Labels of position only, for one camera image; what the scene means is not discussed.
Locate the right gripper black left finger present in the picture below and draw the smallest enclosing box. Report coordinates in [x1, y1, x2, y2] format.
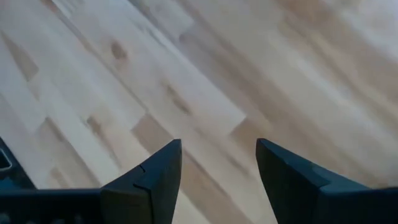
[101, 138, 183, 224]

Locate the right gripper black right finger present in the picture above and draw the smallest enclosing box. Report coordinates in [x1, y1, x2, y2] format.
[256, 138, 398, 224]

